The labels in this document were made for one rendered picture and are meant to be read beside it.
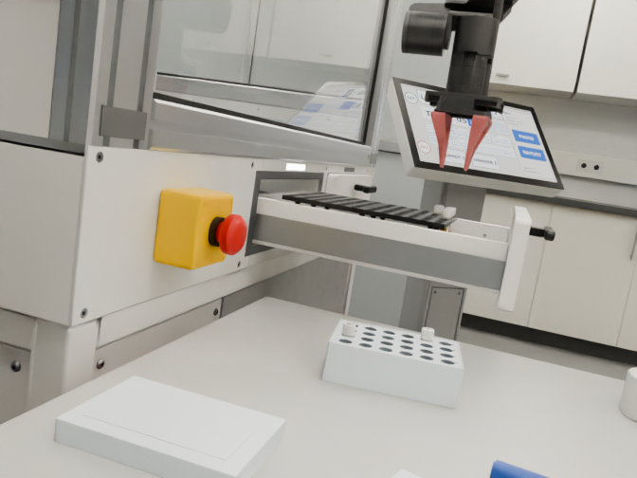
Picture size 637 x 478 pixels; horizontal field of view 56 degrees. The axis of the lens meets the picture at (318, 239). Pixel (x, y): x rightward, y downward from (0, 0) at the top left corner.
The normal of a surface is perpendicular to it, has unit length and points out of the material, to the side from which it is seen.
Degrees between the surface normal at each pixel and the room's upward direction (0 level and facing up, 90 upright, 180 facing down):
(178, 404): 0
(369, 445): 0
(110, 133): 90
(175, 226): 90
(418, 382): 90
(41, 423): 0
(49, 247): 90
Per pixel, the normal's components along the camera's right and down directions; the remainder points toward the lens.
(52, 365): -0.30, 0.10
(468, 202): 0.38, 0.19
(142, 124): 0.94, 0.19
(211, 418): 0.15, -0.98
